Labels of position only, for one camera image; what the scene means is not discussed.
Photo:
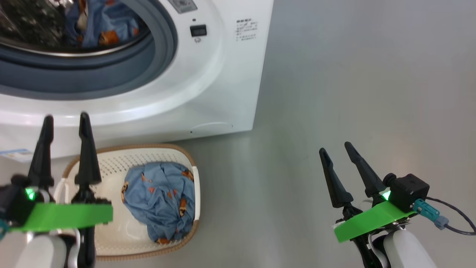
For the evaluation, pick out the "blue energy label sticker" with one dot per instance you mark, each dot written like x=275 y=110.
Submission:
x=15 y=154

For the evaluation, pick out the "blue bear-print garment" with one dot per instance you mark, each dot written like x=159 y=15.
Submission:
x=108 y=22
x=160 y=197

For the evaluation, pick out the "white front-load washing machine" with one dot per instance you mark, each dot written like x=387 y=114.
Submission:
x=230 y=82

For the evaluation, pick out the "steel washing machine drum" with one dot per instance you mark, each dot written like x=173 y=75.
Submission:
x=29 y=22

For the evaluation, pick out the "round white filter cover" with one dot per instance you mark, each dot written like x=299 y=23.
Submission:
x=212 y=128

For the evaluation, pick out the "cream perforated laundry basket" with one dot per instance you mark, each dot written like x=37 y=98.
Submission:
x=122 y=156

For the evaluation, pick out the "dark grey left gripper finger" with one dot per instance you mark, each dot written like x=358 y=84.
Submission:
x=87 y=156
x=42 y=156

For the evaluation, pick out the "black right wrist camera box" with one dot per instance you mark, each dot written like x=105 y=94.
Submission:
x=409 y=190

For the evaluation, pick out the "grey warning sticker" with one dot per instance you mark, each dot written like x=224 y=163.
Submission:
x=182 y=5

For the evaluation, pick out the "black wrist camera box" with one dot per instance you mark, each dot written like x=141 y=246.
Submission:
x=13 y=203
x=409 y=190

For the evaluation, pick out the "black door lock socket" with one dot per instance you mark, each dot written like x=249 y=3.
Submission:
x=198 y=30

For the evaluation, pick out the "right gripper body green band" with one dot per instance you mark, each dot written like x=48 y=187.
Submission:
x=372 y=221

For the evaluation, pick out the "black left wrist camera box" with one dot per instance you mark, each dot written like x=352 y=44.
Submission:
x=13 y=203

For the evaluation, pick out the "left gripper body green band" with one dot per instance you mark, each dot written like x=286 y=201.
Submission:
x=63 y=216

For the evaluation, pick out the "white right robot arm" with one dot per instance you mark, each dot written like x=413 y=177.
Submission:
x=405 y=249

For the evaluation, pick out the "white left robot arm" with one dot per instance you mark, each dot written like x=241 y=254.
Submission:
x=41 y=253

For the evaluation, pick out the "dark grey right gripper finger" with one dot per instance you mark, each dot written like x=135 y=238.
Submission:
x=368 y=175
x=336 y=186

